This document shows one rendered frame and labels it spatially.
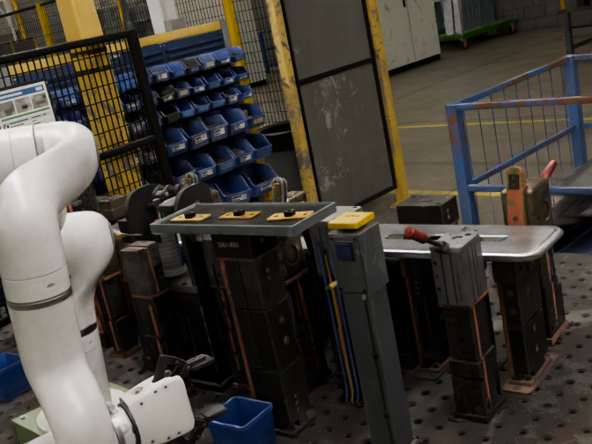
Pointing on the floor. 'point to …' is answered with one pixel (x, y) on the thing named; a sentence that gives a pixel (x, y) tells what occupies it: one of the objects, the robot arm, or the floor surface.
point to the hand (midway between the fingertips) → (212, 385)
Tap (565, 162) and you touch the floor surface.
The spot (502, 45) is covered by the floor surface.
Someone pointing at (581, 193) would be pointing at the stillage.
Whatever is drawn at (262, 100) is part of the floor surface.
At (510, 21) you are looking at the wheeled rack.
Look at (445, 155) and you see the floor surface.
